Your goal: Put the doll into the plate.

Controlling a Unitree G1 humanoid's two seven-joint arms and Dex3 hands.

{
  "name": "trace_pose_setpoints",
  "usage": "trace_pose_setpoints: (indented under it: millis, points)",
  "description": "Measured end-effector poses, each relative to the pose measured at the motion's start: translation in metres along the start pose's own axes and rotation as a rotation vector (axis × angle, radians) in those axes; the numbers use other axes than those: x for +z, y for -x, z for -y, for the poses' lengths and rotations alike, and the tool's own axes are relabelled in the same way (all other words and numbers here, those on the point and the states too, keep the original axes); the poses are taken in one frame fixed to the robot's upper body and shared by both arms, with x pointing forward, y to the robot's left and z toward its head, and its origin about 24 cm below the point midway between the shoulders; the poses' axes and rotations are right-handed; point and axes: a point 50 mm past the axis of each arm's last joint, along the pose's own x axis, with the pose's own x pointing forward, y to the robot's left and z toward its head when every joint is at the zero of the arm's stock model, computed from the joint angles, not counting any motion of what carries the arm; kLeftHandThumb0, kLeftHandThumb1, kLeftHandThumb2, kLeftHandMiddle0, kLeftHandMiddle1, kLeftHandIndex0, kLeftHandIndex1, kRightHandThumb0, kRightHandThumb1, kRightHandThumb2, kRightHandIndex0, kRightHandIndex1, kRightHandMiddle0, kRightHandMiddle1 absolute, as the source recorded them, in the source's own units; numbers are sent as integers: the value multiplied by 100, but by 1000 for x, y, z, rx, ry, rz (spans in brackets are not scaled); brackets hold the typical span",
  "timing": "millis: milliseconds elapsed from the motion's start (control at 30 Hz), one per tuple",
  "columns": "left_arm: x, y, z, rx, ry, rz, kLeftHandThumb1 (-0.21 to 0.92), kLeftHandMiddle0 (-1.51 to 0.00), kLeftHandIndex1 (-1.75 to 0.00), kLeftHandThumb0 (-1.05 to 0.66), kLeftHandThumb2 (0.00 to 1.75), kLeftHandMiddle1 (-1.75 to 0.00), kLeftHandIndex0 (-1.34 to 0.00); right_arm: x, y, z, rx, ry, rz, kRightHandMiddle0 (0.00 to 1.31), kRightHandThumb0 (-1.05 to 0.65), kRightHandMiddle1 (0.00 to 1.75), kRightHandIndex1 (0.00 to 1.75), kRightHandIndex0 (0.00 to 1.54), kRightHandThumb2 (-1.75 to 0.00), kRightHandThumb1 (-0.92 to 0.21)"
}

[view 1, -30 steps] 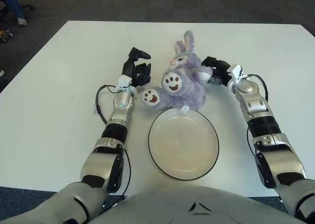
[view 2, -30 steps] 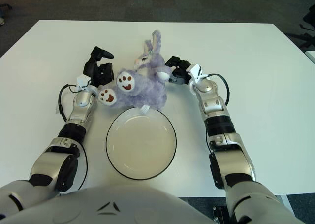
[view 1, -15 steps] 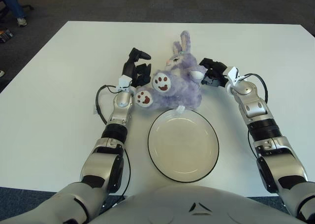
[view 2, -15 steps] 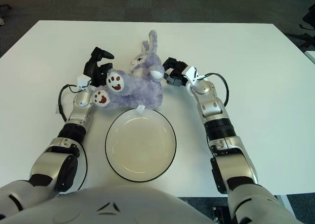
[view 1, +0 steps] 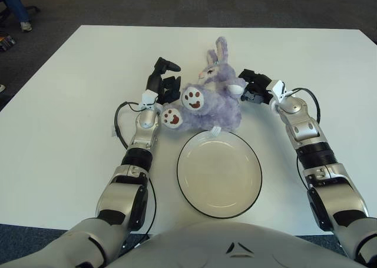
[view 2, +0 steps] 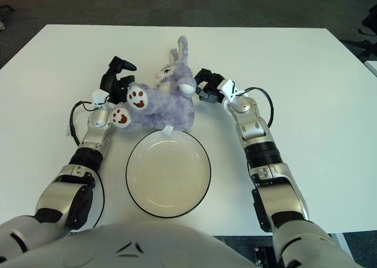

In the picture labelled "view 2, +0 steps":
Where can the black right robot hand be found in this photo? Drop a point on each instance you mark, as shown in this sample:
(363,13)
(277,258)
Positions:
(213,88)

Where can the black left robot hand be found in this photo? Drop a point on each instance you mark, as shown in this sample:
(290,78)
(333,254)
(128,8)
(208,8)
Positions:
(113,85)

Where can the purple plush bunny doll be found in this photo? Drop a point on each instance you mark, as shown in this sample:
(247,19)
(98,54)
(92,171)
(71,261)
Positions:
(165,109)

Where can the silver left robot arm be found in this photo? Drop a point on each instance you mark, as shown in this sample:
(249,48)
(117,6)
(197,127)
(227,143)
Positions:
(95,132)

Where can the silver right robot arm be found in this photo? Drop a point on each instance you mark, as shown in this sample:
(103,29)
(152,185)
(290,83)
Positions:
(253,126)

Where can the white plate with black rim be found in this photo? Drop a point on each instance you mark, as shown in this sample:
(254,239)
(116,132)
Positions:
(168,176)

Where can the white sneaker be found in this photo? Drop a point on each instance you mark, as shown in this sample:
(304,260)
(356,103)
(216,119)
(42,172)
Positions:
(2,25)

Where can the white furniture corner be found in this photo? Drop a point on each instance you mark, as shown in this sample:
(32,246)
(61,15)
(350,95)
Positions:
(372,67)

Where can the silver robot torso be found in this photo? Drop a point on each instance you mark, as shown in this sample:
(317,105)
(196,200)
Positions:
(147,244)

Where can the black chair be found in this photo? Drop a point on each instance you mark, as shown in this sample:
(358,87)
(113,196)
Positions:
(371,20)

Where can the black metal floor stand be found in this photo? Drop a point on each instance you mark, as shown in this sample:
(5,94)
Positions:
(264,256)

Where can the white table leg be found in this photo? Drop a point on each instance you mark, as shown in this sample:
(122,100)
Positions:
(341,243)

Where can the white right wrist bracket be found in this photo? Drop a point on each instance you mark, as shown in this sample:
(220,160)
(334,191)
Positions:
(231,89)

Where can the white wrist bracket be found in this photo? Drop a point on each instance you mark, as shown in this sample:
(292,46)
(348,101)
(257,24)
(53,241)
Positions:
(98,98)
(231,89)

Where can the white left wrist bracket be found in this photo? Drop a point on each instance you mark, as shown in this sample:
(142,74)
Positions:
(98,98)

